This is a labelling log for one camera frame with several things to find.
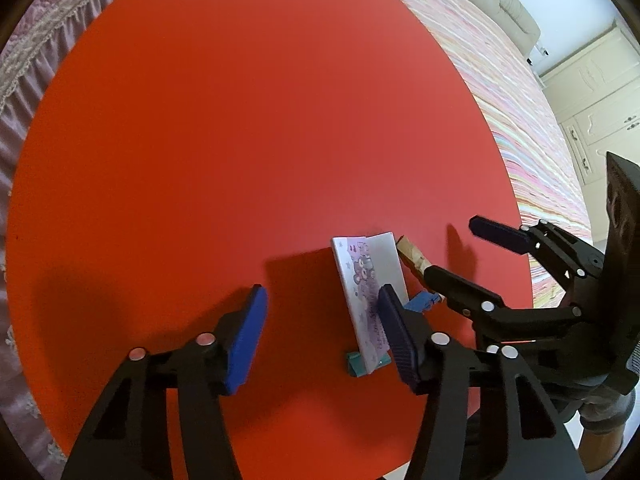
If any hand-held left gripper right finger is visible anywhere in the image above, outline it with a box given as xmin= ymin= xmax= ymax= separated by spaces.
xmin=376 ymin=283 xmax=586 ymax=480

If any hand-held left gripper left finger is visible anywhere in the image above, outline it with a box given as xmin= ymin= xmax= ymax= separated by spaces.
xmin=60 ymin=284 xmax=269 ymax=480

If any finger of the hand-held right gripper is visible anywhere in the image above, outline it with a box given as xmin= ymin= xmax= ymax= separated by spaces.
xmin=423 ymin=264 xmax=585 ymax=335
xmin=468 ymin=215 xmax=603 ymax=283

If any blue building block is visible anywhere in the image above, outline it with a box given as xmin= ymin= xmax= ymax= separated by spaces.
xmin=402 ymin=292 xmax=446 ymax=314

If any wooden clothespin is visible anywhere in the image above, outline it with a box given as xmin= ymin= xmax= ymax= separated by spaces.
xmin=395 ymin=235 xmax=434 ymax=274

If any purple cartoon card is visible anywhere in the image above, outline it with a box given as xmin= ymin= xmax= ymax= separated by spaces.
xmin=331 ymin=232 xmax=409 ymax=377

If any teal building block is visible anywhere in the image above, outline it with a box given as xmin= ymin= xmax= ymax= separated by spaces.
xmin=344 ymin=352 xmax=391 ymax=379

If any person's leg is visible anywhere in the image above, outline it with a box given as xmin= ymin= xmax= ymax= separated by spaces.
xmin=564 ymin=379 xmax=639 ymax=474

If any bed with striped cover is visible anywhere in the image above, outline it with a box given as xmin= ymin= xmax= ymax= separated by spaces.
xmin=357 ymin=0 xmax=597 ymax=311

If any cream wardrobe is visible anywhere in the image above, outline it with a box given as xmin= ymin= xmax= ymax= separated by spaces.
xmin=539 ymin=19 xmax=640 ymax=187

